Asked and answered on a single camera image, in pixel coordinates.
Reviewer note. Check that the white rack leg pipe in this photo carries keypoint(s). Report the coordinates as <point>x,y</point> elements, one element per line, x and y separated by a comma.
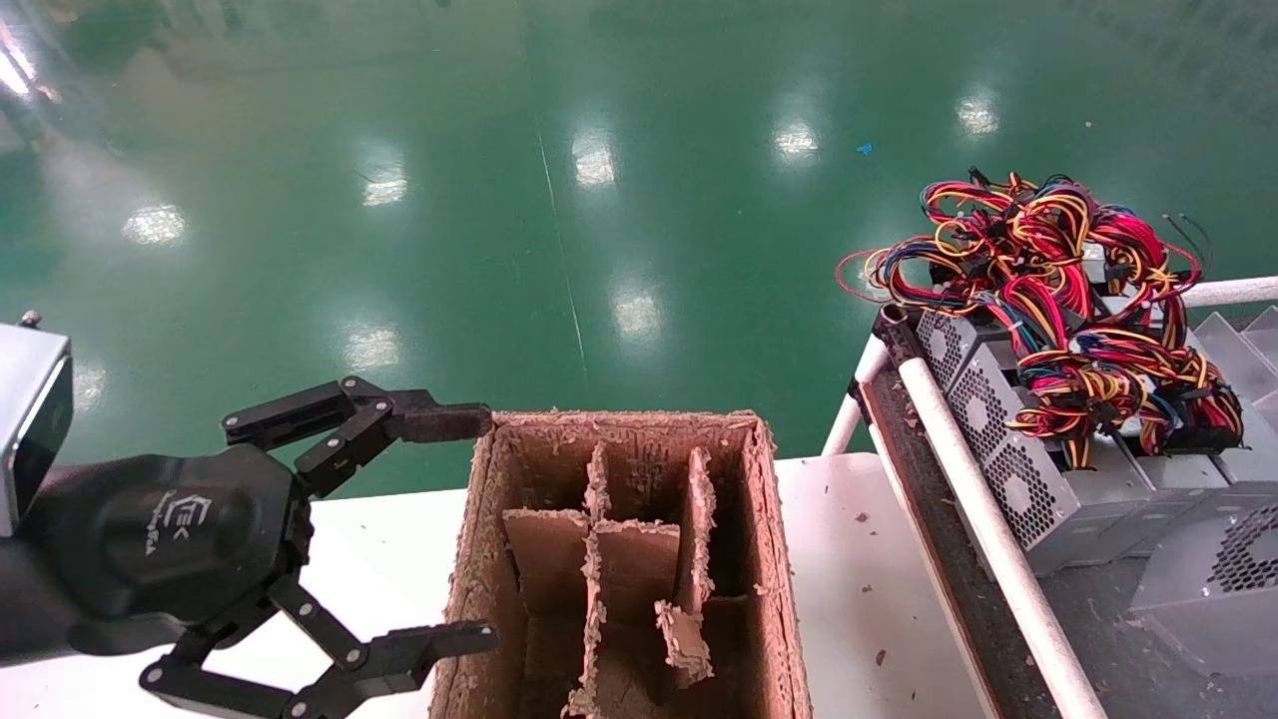
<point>849,409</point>

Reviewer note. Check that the worn brown cardboard box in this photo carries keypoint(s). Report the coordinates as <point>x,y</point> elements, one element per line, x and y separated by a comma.
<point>769,559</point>

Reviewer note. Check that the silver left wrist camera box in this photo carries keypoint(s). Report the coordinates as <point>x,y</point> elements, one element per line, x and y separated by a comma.
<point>30,419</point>

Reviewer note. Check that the clear acrylic rack dividers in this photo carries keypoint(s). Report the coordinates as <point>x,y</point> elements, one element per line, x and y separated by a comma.
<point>1253,345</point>

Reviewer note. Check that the white rack back pipe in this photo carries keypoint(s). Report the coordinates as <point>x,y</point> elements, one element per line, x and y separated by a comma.
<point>1233,292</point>

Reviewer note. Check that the black rack track strip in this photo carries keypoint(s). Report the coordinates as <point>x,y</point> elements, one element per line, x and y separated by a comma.
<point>954,569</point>

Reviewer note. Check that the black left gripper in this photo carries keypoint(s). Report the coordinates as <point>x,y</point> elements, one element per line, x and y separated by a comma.
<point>170,529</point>

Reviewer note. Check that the brown cardboard divider insert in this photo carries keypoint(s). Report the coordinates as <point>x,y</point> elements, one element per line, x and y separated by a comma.
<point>634,559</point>

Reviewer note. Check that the black pipe connector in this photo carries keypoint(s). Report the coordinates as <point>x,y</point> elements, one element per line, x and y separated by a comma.
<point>899,335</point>

